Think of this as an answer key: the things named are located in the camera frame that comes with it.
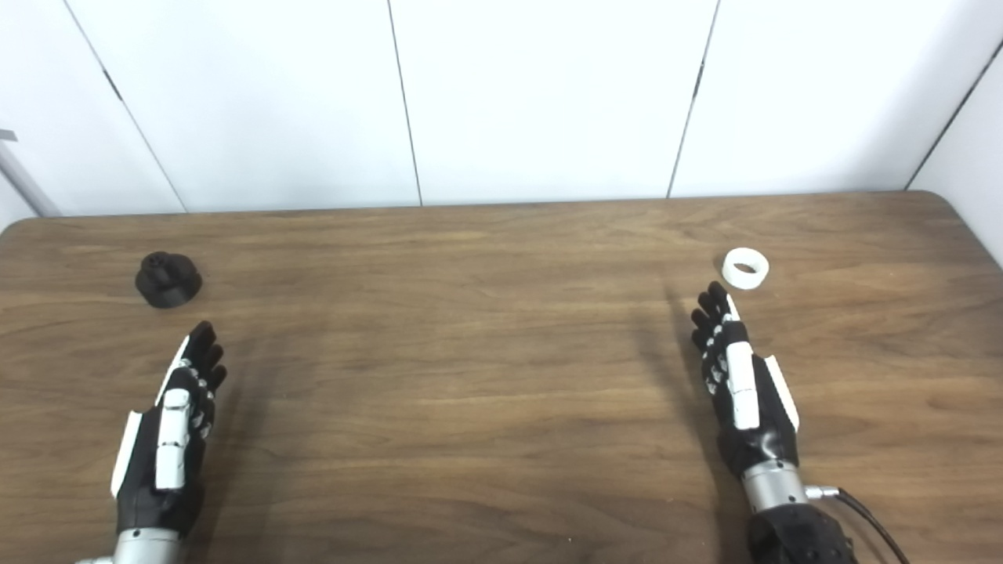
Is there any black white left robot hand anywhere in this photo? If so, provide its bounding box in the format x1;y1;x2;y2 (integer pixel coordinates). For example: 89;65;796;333
110;320;228;540

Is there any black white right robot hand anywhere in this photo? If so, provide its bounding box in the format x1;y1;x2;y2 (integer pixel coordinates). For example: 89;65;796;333
690;280;801;479

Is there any white plastic ring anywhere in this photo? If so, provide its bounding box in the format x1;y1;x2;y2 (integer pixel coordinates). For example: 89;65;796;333
722;248;770;291

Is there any round black plastic part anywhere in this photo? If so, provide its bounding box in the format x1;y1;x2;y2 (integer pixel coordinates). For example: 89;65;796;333
135;251;203;309

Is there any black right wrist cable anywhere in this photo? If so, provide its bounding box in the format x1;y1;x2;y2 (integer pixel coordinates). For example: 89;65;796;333
806;485;911;564

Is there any grey wall corner post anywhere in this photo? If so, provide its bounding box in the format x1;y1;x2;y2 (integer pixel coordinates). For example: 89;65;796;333
0;129;62;218

